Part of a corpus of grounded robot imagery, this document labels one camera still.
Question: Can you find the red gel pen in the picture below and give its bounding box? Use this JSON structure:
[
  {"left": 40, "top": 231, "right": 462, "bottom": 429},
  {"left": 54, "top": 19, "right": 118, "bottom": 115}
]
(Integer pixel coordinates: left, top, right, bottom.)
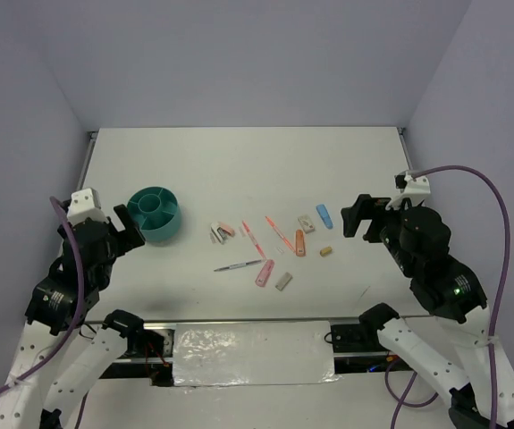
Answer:
[{"left": 242, "top": 221, "right": 266, "bottom": 259}]

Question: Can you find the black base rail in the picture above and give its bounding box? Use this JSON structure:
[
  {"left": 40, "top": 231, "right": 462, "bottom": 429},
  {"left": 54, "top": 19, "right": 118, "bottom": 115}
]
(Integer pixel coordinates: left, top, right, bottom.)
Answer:
[{"left": 101, "top": 322, "right": 396, "bottom": 387}]

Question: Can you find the orange gel pen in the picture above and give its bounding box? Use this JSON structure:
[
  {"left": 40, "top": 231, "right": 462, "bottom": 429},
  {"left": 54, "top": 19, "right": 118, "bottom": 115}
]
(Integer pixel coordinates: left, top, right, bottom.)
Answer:
[{"left": 265, "top": 216, "right": 296, "bottom": 254}]

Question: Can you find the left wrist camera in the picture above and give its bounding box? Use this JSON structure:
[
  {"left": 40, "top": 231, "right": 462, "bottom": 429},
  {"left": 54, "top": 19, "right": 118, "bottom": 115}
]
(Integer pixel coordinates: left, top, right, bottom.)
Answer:
[{"left": 67, "top": 188, "right": 106, "bottom": 226}]

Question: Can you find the white boxed eraser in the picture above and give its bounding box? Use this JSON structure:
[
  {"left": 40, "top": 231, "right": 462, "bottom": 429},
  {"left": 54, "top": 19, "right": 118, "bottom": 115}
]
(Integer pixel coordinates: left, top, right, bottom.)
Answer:
[{"left": 298, "top": 214, "right": 316, "bottom": 234}]

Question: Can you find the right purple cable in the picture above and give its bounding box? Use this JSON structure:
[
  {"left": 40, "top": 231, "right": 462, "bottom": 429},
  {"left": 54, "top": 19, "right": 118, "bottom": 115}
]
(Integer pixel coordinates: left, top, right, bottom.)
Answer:
[{"left": 383, "top": 165, "right": 510, "bottom": 429}]

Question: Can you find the blue correction tape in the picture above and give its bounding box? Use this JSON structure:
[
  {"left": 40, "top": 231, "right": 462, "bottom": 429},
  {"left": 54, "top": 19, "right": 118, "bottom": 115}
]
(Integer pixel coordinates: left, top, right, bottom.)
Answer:
[{"left": 316, "top": 204, "right": 333, "bottom": 229}]

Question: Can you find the orange correction tape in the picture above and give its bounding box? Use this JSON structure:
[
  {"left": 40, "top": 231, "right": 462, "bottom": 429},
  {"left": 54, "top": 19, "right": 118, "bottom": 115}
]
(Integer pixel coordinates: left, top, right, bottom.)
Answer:
[{"left": 295, "top": 229, "right": 306, "bottom": 257}]

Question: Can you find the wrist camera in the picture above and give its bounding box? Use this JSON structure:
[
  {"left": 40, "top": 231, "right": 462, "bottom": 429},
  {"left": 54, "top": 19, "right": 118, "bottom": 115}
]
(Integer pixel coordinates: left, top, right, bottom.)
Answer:
[
  {"left": 388, "top": 171, "right": 431, "bottom": 210},
  {"left": 67, "top": 188, "right": 106, "bottom": 226}
]

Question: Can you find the silver foil sheet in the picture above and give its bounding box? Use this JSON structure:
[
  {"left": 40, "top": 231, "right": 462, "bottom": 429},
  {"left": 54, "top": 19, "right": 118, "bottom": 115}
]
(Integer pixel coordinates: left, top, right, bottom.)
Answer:
[{"left": 173, "top": 321, "right": 339, "bottom": 387}]

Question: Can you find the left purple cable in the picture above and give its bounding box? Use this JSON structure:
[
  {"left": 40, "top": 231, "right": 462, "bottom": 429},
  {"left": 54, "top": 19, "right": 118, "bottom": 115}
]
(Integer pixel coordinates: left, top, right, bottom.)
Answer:
[{"left": 0, "top": 196, "right": 83, "bottom": 419}]

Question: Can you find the grey beige eraser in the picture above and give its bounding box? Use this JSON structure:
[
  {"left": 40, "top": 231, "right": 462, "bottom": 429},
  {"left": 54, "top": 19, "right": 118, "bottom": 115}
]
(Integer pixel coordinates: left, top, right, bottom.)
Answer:
[{"left": 275, "top": 273, "right": 293, "bottom": 291}]

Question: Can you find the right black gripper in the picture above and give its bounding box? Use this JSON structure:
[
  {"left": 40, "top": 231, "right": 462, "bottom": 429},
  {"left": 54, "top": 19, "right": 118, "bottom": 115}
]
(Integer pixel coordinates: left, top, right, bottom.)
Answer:
[{"left": 339, "top": 190, "right": 416, "bottom": 274}]

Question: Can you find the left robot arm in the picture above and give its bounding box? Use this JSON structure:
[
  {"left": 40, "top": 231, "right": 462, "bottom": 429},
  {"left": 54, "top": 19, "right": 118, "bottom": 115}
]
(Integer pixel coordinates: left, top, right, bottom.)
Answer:
[{"left": 0, "top": 198, "right": 146, "bottom": 428}]

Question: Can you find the grey slim pen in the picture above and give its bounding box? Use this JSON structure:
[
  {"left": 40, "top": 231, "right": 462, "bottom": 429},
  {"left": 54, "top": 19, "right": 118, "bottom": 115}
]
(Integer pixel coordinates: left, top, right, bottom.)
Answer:
[{"left": 213, "top": 259, "right": 265, "bottom": 273}]

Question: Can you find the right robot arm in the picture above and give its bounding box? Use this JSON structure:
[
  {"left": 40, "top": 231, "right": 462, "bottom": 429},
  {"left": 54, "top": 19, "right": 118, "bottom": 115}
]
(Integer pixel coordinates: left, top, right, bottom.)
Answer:
[{"left": 341, "top": 194, "right": 514, "bottom": 428}]

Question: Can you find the pink white mini stapler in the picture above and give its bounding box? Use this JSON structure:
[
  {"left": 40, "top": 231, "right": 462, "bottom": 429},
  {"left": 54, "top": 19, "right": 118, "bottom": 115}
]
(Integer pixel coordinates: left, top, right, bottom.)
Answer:
[{"left": 210, "top": 222, "right": 235, "bottom": 244}]

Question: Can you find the purple cable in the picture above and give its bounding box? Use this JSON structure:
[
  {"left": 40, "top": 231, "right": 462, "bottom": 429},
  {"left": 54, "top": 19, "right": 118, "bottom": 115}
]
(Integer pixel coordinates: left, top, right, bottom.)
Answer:
[
  {"left": 383, "top": 165, "right": 510, "bottom": 429},
  {"left": 0, "top": 196, "right": 83, "bottom": 419}
]

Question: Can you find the pink correction tape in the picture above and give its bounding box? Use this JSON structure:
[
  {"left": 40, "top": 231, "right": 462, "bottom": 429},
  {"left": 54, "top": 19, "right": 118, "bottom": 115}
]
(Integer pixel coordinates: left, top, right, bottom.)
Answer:
[{"left": 255, "top": 259, "right": 274, "bottom": 287}]

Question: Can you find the small tan eraser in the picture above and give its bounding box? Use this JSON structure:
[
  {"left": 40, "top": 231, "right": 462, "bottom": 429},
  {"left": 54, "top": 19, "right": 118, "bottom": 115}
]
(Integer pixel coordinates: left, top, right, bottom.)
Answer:
[{"left": 320, "top": 247, "right": 333, "bottom": 257}]

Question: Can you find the teal round divided organizer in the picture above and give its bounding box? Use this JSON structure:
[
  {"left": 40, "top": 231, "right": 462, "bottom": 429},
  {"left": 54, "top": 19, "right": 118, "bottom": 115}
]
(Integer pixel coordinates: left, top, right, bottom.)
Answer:
[{"left": 127, "top": 187, "right": 181, "bottom": 242}]

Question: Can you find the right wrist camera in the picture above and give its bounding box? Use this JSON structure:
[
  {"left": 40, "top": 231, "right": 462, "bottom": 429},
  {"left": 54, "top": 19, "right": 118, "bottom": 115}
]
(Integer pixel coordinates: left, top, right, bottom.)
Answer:
[{"left": 388, "top": 171, "right": 431, "bottom": 210}]

